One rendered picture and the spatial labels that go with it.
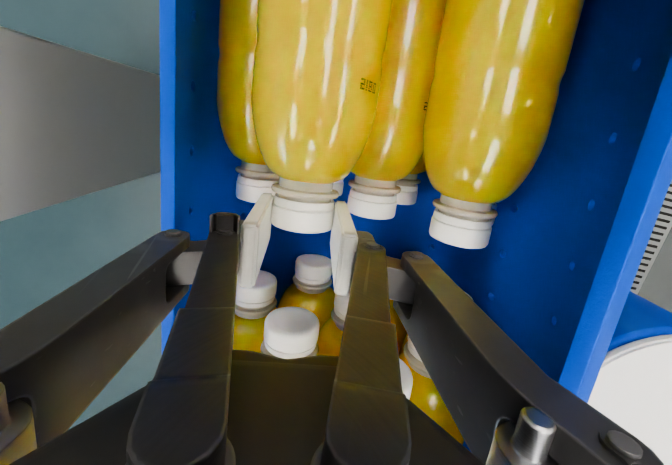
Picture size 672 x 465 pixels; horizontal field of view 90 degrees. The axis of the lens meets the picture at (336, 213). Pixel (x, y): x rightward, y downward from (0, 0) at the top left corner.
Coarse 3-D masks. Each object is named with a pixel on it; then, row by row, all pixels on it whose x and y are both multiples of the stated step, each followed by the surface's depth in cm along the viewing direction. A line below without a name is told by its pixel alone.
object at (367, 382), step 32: (384, 256) 14; (352, 288) 11; (384, 288) 11; (352, 320) 8; (384, 320) 9; (352, 352) 7; (384, 352) 7; (352, 384) 6; (384, 384) 6; (352, 416) 5; (384, 416) 5; (352, 448) 4; (384, 448) 4
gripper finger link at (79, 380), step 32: (128, 256) 11; (160, 256) 11; (96, 288) 9; (128, 288) 9; (160, 288) 11; (32, 320) 7; (64, 320) 7; (96, 320) 8; (128, 320) 9; (160, 320) 12; (0, 352) 6; (32, 352) 6; (64, 352) 7; (96, 352) 8; (128, 352) 10; (32, 384) 6; (64, 384) 7; (96, 384) 8; (64, 416) 7
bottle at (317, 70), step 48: (288, 0) 16; (336, 0) 15; (384, 0) 17; (288, 48) 16; (336, 48) 16; (384, 48) 18; (288, 96) 16; (336, 96) 16; (288, 144) 17; (336, 144) 17; (288, 192) 19; (336, 192) 21
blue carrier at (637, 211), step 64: (192, 0) 21; (640, 0) 20; (192, 64) 22; (576, 64) 25; (640, 64) 19; (192, 128) 23; (576, 128) 24; (640, 128) 18; (192, 192) 24; (576, 192) 23; (640, 192) 12; (448, 256) 35; (512, 256) 29; (576, 256) 22; (640, 256) 13; (512, 320) 29; (576, 320) 21; (576, 384) 14
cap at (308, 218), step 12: (276, 204) 20; (288, 204) 19; (300, 204) 19; (312, 204) 19; (324, 204) 20; (276, 216) 20; (288, 216) 19; (300, 216) 19; (312, 216) 19; (324, 216) 20; (288, 228) 19; (300, 228) 19; (312, 228) 19; (324, 228) 20
